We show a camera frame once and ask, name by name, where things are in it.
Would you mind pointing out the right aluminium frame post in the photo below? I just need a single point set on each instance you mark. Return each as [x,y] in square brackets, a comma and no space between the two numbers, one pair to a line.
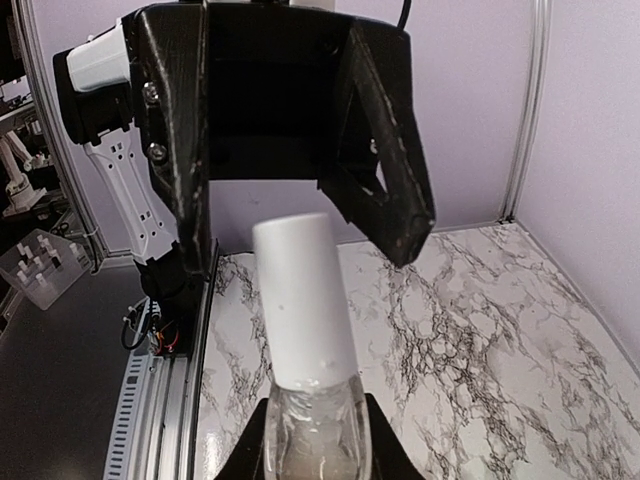
[527,129]

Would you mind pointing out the clear nail polish bottle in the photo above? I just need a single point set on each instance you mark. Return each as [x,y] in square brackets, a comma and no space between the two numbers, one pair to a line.
[323,433]

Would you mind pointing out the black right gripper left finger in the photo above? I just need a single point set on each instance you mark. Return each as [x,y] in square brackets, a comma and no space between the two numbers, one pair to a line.
[246,461]

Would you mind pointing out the left aluminium frame post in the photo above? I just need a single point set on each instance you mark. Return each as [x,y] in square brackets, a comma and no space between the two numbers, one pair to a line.
[39,72]

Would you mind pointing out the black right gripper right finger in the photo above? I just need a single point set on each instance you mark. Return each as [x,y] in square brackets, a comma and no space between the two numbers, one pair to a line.
[389,459]

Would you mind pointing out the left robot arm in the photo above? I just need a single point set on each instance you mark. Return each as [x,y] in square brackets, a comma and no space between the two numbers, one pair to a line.
[95,98]

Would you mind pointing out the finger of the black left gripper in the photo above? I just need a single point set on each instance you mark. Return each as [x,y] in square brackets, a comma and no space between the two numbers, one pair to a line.
[171,47]
[375,173]

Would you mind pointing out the aluminium frame post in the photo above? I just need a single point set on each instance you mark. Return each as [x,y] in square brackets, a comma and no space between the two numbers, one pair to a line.
[39,72]
[527,129]

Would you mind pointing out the front aluminium rail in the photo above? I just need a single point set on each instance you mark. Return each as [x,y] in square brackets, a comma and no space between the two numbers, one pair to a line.
[154,428]

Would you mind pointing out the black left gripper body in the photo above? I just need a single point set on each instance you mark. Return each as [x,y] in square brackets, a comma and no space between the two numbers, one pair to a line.
[269,69]

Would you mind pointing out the clear plastic bottle tray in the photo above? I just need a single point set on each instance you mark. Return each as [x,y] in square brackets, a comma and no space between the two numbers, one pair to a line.
[43,266]

